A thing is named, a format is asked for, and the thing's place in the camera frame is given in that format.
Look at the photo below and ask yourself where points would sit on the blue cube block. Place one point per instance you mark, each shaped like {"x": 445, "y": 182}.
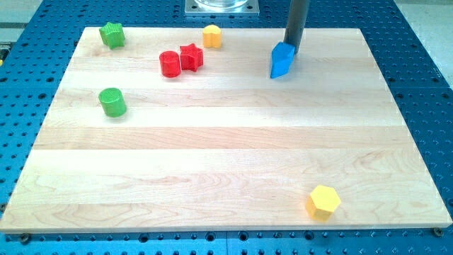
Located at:
{"x": 282, "y": 57}

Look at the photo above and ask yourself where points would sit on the light wooden board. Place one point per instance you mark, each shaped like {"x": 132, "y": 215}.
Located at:
{"x": 226, "y": 147}

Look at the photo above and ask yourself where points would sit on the red star block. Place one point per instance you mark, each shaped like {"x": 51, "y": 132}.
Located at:
{"x": 191, "y": 57}

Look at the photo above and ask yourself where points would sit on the red cylinder block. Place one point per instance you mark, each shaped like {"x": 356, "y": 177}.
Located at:
{"x": 170, "y": 64}

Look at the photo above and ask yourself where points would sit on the yellow heart block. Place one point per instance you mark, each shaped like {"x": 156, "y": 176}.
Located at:
{"x": 212, "y": 36}

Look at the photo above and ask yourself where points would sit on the green cylinder block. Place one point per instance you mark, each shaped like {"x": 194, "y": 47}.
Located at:
{"x": 112, "y": 102}

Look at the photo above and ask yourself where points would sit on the yellow hexagon block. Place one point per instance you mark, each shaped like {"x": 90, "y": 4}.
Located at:
{"x": 322, "y": 203}

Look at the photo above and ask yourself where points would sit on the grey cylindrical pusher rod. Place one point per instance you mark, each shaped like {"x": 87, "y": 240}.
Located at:
{"x": 298, "y": 11}

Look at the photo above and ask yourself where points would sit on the green star block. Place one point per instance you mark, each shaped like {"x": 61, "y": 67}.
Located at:
{"x": 112, "y": 35}

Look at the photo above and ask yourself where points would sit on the blue perforated metal table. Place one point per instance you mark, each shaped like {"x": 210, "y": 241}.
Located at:
{"x": 410, "y": 40}

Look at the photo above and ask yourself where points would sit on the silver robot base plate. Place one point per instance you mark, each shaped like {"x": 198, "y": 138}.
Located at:
{"x": 221, "y": 7}

